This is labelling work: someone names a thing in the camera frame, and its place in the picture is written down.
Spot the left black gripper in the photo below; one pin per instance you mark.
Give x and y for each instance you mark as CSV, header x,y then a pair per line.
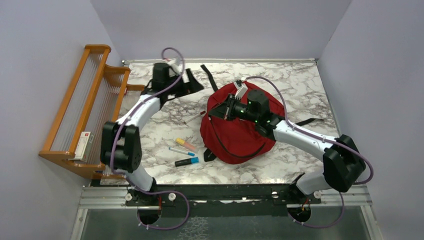
x,y
192,87

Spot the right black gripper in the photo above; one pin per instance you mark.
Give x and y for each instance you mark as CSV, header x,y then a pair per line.
x,y
224,110

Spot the red backpack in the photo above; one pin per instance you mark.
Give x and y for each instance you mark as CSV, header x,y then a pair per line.
x,y
237,141

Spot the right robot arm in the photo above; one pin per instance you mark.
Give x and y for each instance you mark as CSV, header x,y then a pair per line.
x,y
342,162

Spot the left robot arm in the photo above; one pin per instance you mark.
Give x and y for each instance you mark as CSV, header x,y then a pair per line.
x,y
120,147

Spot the red white pen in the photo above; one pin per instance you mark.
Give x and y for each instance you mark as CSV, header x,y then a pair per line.
x,y
194,117

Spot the yellow orange highlighter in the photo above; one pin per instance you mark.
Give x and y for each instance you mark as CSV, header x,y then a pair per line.
x,y
186,145

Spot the blue white pen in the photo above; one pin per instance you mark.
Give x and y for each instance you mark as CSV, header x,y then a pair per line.
x,y
182,151

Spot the black blue highlighter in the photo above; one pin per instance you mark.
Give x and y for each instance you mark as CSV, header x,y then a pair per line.
x,y
187,161

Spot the wooden rack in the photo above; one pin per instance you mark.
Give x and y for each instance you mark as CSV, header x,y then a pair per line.
x,y
94,96

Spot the white red box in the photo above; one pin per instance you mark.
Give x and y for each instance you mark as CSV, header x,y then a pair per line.
x,y
84,146

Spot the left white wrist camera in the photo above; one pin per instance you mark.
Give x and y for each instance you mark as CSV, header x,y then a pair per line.
x,y
176,65

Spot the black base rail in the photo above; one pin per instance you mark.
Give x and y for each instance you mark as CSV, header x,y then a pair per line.
x,y
217,200

